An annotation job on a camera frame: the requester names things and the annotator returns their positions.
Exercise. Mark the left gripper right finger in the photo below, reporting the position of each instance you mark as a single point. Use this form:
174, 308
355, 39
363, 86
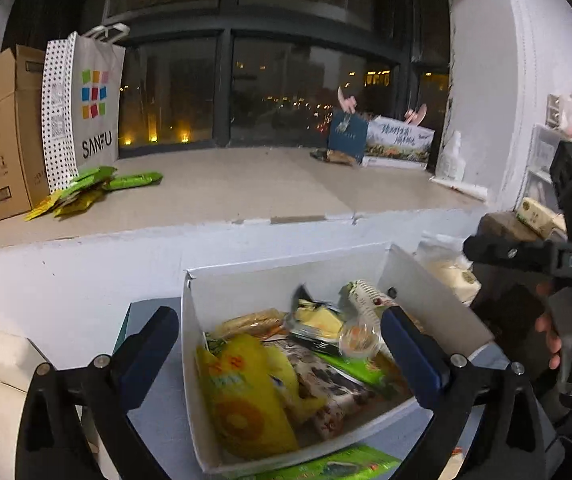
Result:
513, 438

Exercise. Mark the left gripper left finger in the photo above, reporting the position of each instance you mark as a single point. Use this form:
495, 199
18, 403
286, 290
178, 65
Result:
51, 442

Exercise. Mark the green snack packet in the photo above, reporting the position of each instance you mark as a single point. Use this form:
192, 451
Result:
358, 461

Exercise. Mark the jelly cup with lid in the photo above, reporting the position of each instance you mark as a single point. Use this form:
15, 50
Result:
358, 339

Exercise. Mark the illustrated chips bag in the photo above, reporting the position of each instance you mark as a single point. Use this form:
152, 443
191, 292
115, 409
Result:
368, 301

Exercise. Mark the yellow snack bag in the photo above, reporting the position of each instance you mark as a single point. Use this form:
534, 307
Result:
253, 396

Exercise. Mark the right hand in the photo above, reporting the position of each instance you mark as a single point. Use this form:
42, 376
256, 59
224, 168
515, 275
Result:
555, 321

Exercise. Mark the printed landscape box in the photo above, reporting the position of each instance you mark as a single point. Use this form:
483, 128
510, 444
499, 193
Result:
391, 143

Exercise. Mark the white cardboard box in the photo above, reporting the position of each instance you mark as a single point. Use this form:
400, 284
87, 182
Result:
214, 294

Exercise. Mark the green packets on sill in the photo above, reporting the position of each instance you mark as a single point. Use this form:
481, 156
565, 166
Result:
89, 188

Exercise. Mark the blue gift box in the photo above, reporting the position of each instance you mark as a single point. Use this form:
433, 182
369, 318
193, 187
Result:
347, 134

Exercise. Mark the brown cardboard box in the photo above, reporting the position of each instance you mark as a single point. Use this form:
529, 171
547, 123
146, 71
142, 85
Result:
23, 180

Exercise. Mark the white SANFU shopping bag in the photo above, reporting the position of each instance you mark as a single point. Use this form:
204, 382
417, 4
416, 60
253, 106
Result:
81, 89

